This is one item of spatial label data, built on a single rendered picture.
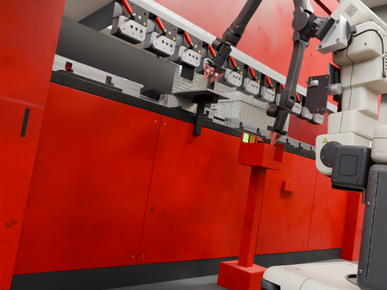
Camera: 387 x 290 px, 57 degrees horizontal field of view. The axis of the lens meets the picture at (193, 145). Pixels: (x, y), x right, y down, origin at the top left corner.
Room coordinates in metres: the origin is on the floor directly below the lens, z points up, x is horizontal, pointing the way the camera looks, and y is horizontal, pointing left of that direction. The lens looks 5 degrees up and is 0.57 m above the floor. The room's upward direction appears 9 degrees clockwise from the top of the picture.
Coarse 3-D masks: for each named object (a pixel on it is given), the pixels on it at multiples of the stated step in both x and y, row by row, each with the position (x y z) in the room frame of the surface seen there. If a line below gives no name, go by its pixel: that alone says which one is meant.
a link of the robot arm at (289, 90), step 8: (296, 32) 1.91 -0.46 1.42; (296, 40) 1.91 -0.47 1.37; (296, 48) 1.93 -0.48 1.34; (304, 48) 1.93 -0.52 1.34; (296, 56) 1.93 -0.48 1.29; (296, 64) 1.92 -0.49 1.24; (288, 72) 1.96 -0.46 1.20; (296, 72) 1.93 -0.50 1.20; (288, 80) 1.95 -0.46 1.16; (296, 80) 1.94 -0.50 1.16; (288, 88) 1.94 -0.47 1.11; (296, 88) 1.95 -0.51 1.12; (280, 96) 1.96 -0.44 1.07; (288, 96) 1.92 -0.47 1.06; (288, 104) 1.94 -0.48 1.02
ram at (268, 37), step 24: (168, 0) 1.83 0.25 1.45; (192, 0) 1.95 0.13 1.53; (216, 0) 2.08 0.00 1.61; (240, 0) 2.23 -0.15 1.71; (264, 0) 2.40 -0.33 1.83; (288, 0) 2.60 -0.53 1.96; (312, 0) 2.84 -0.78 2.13; (216, 24) 2.10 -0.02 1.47; (264, 24) 2.43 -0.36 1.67; (288, 24) 2.63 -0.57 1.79; (240, 48) 2.28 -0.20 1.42; (264, 48) 2.46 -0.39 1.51; (288, 48) 2.67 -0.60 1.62; (312, 48) 2.92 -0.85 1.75; (264, 72) 2.49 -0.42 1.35; (312, 72) 2.95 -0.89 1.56
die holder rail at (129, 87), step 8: (56, 56) 1.48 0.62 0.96; (56, 64) 1.48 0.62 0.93; (64, 64) 1.51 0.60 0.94; (72, 64) 1.53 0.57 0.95; (80, 64) 1.56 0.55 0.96; (80, 72) 1.56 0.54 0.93; (88, 72) 1.59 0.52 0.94; (96, 72) 1.61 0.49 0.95; (104, 72) 1.64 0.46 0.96; (96, 80) 1.62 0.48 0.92; (104, 80) 1.65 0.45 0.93; (112, 80) 1.67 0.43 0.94; (120, 80) 1.70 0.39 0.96; (120, 88) 1.71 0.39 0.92; (128, 88) 1.74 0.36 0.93; (136, 88) 1.77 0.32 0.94; (136, 96) 1.78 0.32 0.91
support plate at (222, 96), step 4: (176, 92) 1.94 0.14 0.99; (180, 92) 1.92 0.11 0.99; (184, 92) 1.90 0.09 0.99; (188, 92) 1.89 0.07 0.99; (192, 92) 1.87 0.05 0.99; (196, 92) 1.86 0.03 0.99; (200, 92) 1.84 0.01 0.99; (204, 92) 1.83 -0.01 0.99; (208, 92) 1.81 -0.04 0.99; (212, 92) 1.80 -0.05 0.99; (216, 92) 1.81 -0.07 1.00; (184, 96) 2.00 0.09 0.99; (188, 96) 1.99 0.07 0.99; (192, 96) 1.97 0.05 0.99; (220, 96) 1.86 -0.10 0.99; (224, 96) 1.86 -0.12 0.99
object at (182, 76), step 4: (180, 64) 2.00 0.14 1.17; (184, 64) 2.00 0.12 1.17; (180, 68) 2.00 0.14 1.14; (184, 68) 2.00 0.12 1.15; (188, 68) 2.03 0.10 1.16; (192, 68) 2.05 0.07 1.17; (180, 72) 1.99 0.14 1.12; (184, 72) 2.01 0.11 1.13; (188, 72) 2.03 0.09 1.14; (192, 72) 2.05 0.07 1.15; (180, 76) 2.00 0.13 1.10; (184, 76) 2.01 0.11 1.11; (188, 76) 2.03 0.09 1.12; (192, 76) 2.05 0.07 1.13; (184, 80) 2.03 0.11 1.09; (188, 80) 2.05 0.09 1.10; (192, 80) 2.06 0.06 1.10
